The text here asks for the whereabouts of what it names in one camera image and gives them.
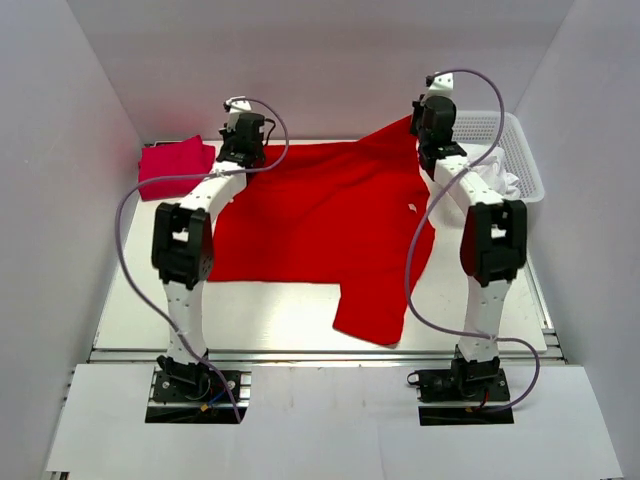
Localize red t-shirt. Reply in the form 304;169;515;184
210;118;436;346

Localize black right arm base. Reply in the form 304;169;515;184
406;368;514;427

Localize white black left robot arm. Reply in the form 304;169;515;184
151;101;265;400

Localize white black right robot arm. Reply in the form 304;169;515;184
410;95;527;403

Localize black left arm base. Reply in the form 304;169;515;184
145;369;251;425

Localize white plastic basket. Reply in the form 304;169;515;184
453;110;545;203

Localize folded crimson t-shirt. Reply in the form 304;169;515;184
138;135;216;201

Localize white t-shirt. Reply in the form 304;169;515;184
459;143;521;200

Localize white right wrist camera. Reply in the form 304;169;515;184
421;72;454;103

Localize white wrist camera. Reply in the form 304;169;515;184
421;72;454;103
223;96;252;132

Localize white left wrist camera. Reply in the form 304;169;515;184
223;96;252;132

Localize aluminium rail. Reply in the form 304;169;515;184
89;348;566;366

